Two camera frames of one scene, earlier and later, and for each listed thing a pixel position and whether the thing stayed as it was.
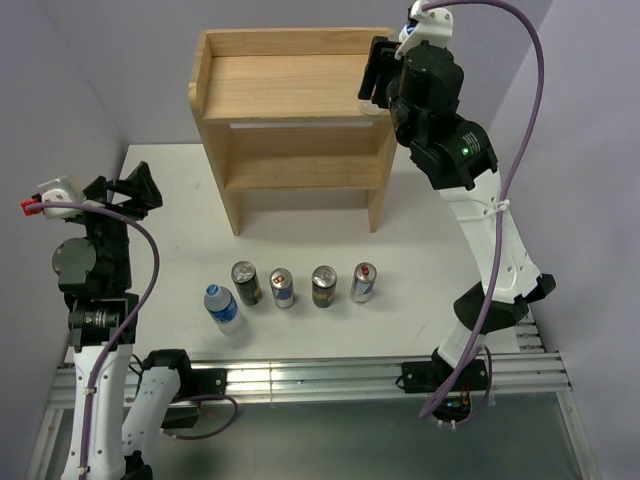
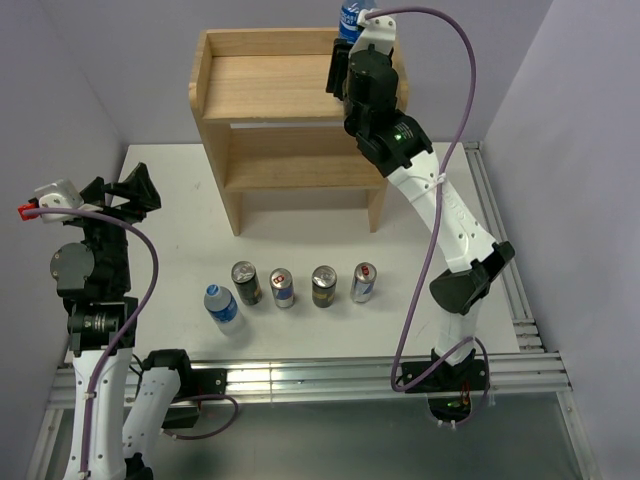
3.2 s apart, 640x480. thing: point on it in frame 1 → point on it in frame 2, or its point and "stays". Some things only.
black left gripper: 139,186 stays
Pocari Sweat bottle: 220,303 stays
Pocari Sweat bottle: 407,30 → 349,17
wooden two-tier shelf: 279,111 stays
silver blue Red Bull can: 364,280 stays
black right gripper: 386,65 → 338,67
